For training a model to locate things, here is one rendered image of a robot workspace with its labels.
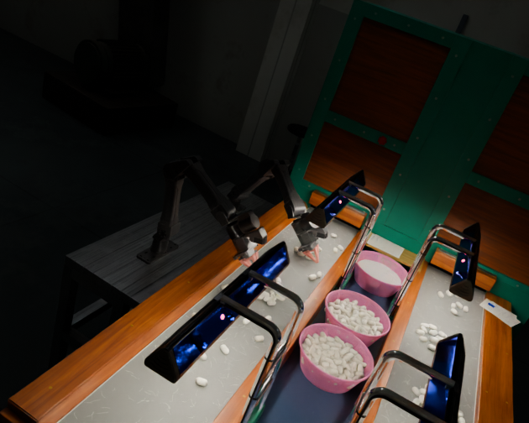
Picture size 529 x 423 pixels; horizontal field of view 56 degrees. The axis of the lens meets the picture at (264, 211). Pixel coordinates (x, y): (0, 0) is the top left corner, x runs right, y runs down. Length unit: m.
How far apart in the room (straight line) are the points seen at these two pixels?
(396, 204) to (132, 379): 1.62
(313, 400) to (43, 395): 0.81
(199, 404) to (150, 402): 0.13
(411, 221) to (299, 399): 1.25
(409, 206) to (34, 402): 1.88
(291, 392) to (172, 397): 0.42
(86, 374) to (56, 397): 0.10
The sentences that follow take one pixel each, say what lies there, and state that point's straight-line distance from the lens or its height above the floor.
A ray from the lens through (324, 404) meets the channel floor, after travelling 1.72.
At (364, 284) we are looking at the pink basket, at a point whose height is 0.71.
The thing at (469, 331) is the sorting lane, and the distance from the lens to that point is 2.35.
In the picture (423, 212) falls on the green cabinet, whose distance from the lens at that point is 2.60.
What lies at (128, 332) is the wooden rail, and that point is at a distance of 1.58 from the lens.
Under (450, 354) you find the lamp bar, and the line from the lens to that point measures 1.44.
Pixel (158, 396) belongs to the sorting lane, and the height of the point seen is 0.74.
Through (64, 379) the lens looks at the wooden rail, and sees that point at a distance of 1.44.
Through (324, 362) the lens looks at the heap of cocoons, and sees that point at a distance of 1.75.
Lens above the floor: 1.84
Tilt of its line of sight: 26 degrees down
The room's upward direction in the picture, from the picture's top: 19 degrees clockwise
